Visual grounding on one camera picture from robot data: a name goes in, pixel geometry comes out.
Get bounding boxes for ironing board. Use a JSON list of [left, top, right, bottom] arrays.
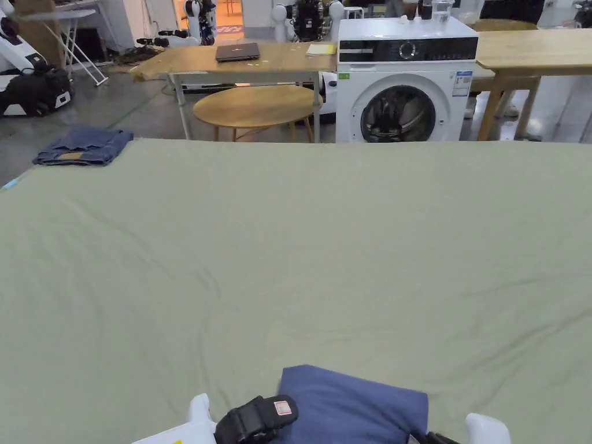
[[20, 9, 111, 88]]

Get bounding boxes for blue garment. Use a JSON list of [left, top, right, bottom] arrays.
[[276, 364, 429, 444]]

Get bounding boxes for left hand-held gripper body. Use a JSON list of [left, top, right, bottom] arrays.
[[133, 393, 218, 444]]

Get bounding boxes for white robot with black arms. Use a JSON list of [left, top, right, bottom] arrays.
[[136, 0, 218, 49]]

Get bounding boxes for rectangular wooden table with laptop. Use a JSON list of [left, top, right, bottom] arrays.
[[129, 41, 338, 140]]

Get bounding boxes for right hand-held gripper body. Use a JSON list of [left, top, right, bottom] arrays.
[[464, 412, 512, 444]]

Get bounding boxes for white washing machine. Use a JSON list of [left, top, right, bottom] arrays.
[[335, 0, 480, 144]]

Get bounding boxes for white humanoid robot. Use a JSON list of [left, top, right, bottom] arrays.
[[272, 0, 346, 45]]

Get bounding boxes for folded blue jeans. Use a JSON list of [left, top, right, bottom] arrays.
[[32, 127, 135, 167]]

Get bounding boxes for white and black robot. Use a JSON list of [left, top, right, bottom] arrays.
[[0, 9, 76, 117]]

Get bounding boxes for round wooden table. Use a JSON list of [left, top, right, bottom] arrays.
[[192, 84, 324, 143]]

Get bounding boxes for bed with pale green sheet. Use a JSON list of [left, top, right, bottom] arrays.
[[0, 138, 592, 444]]

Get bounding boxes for long light wooden table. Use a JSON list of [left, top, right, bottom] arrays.
[[469, 19, 592, 142]]

